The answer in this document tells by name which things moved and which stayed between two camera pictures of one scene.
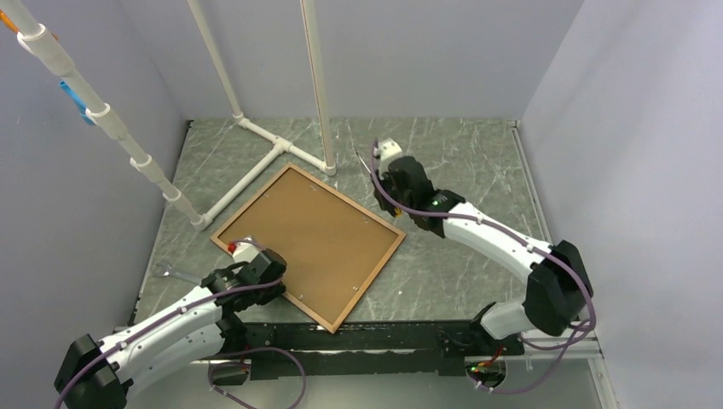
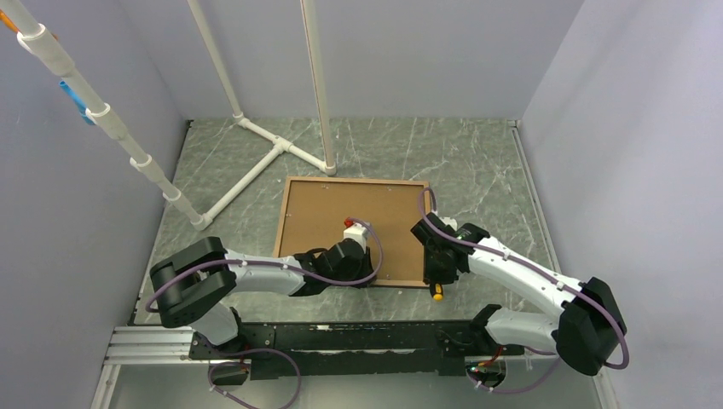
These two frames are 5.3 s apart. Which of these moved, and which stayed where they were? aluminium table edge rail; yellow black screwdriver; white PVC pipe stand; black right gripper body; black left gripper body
Moved: black right gripper body; black left gripper body; yellow black screwdriver
Stayed: white PVC pipe stand; aluminium table edge rail
